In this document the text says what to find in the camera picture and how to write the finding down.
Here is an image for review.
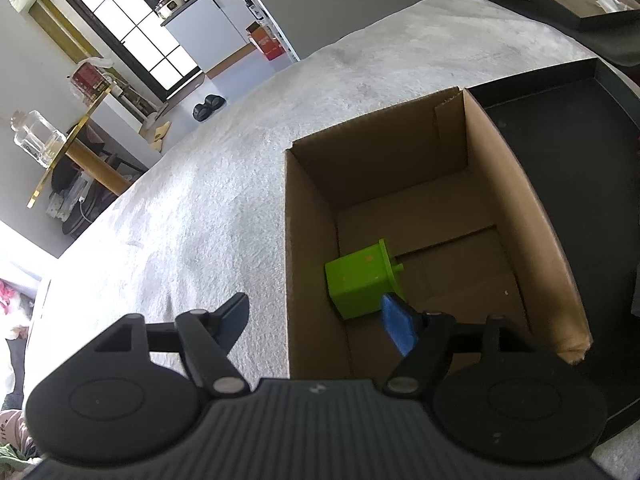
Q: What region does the orange cardboard box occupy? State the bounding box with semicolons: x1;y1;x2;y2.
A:
245;20;286;61

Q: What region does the round table with gold rim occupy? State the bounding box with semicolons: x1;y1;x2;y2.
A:
27;85;151;208

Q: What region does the brown cardboard box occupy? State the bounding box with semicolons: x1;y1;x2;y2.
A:
284;86;593;381

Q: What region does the red carton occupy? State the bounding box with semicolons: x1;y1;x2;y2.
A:
71;57;116;96

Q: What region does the white cabinet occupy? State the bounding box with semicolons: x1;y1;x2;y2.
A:
165;0;301;78

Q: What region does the green cube toy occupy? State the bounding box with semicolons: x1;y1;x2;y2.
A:
325;238;407;320

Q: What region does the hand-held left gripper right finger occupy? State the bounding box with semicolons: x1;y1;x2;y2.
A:
381;294;546;396

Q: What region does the white fluffy blanket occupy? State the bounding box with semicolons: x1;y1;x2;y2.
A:
22;0;640;480

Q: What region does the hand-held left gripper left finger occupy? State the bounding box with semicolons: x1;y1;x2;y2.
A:
92;292;251;396

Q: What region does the black framed glass door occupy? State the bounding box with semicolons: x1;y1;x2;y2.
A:
65;0;206;101

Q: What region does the clear glass jar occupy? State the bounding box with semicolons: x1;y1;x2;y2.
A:
11;110;68;168

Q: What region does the beige slipper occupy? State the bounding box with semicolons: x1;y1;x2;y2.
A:
150;121;173;152

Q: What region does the pink cloth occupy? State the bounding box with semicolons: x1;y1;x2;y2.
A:
0;280;28;313

